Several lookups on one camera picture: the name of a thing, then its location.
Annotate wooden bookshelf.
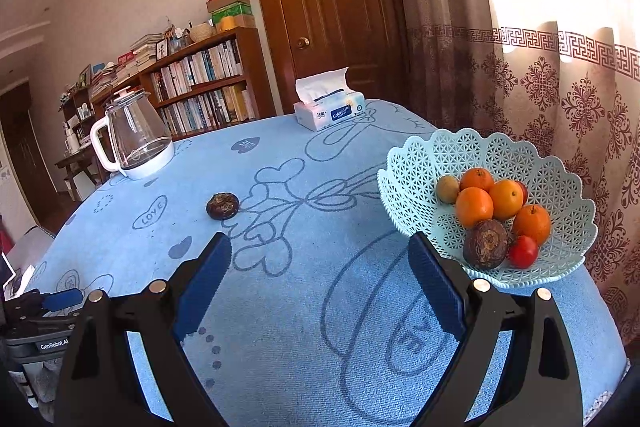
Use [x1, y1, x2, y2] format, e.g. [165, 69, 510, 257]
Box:
[60, 27, 276, 142]

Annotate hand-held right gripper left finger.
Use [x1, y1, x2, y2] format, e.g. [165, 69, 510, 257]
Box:
[54, 232, 233, 427]

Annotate light blue plastic basket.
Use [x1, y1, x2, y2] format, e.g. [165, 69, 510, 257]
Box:
[377, 128, 598, 290]

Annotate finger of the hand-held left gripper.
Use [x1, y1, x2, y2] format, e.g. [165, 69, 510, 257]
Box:
[5, 288, 84, 313]
[7, 311, 81, 333]

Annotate dark wooden door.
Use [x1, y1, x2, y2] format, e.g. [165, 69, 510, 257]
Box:
[0, 82, 66, 218]

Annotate green cardboard box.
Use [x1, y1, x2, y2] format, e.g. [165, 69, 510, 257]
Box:
[212, 3, 253, 25]

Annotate rows of shelved books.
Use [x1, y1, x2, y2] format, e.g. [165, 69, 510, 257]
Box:
[150, 39, 258, 138]

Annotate small red tomato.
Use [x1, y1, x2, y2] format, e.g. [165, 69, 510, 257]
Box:
[508, 235, 540, 269]

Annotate small mandarin orange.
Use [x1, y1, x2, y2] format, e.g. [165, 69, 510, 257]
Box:
[459, 167, 496, 194]

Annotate large orange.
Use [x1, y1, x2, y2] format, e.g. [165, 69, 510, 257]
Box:
[488, 179, 525, 221]

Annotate stack of books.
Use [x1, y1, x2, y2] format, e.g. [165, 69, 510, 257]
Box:
[90, 34, 166, 100]

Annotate dark brown wrinkled passion fruit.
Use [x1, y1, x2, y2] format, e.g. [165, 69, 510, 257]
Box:
[462, 219, 510, 270]
[206, 192, 241, 221]

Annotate blue printed tablecloth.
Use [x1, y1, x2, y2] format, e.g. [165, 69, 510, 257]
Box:
[25, 98, 628, 427]

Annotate small wooden side table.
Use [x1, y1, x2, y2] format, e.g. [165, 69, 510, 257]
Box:
[54, 152, 108, 202]

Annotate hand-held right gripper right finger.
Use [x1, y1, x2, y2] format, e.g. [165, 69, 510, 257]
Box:
[407, 232, 583, 427]

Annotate small yellow-brown fruit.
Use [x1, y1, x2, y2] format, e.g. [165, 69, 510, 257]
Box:
[435, 175, 461, 204]

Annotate patterned brown curtain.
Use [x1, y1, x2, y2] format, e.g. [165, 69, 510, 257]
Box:
[385, 0, 640, 343]

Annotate glass kettle with white handle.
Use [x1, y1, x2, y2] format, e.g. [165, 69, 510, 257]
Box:
[90, 88, 175, 180]

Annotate white tissue box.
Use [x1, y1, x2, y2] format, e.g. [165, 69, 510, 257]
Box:
[293, 67, 366, 132]

